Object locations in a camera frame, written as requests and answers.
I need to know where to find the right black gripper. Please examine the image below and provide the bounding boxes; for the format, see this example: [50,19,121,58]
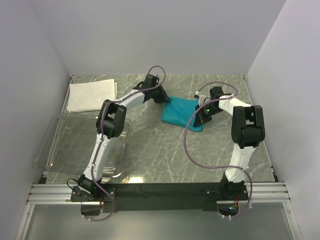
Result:
[193,103,223,127]

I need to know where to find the teal t shirt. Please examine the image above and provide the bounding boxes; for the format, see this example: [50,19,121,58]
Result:
[161,96,198,128]

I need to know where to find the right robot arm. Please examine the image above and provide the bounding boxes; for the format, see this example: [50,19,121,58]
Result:
[193,86,266,200]

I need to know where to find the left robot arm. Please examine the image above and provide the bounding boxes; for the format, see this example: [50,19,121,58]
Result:
[77,73,171,201]

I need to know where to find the folded white t shirt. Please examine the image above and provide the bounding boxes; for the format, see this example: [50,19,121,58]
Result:
[66,79,117,113]

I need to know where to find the clear plastic bin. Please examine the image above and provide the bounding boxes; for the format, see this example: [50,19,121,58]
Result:
[33,113,132,179]

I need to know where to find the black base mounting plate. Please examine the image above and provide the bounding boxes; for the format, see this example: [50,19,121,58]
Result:
[70,182,249,213]

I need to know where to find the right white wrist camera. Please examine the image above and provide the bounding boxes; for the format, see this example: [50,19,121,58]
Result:
[194,91,207,106]

